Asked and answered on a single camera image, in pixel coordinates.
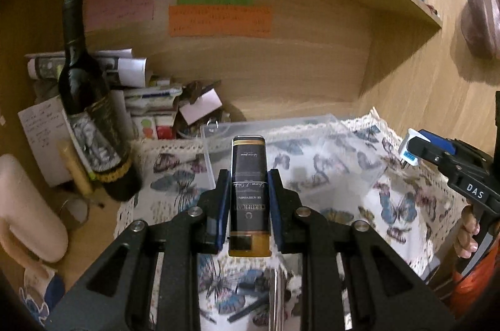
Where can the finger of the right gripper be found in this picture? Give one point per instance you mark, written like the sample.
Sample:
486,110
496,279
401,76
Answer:
443,143
420,150

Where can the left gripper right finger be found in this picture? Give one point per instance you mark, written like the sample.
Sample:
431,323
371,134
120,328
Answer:
384,293

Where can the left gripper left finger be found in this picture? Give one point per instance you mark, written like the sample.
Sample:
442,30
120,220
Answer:
115,293

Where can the black gold lighter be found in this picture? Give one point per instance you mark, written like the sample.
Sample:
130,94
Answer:
249,215

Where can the silver metal tube flashlight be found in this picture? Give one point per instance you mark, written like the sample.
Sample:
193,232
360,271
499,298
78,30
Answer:
277,301

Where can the right hand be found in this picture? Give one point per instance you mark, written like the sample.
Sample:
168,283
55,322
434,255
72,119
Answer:
464,244

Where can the butterfly print lace cloth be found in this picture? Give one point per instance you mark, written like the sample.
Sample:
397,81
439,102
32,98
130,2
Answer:
411,208

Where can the clear plastic storage box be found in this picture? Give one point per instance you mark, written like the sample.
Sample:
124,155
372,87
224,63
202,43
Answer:
316,156

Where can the maroon hanging bag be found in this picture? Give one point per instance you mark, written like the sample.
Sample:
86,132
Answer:
480,28

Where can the cream pillar candle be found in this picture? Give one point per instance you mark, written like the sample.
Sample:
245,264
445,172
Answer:
29,218

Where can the yellow wooden stick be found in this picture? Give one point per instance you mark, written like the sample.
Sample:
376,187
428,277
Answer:
76,169

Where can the stack of small boxes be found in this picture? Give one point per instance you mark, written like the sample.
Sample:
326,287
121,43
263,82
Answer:
153,110

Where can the dark wine bottle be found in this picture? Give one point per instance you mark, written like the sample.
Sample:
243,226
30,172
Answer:
90,112

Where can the white handwritten note paper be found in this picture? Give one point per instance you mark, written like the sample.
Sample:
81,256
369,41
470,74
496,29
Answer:
44,126

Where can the pink folded card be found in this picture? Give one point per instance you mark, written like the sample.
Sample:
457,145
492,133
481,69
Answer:
203,106

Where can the orange sticky note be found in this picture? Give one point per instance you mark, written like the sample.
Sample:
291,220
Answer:
219,20

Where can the pink sticky note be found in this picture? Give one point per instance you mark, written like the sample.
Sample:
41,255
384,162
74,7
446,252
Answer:
108,14

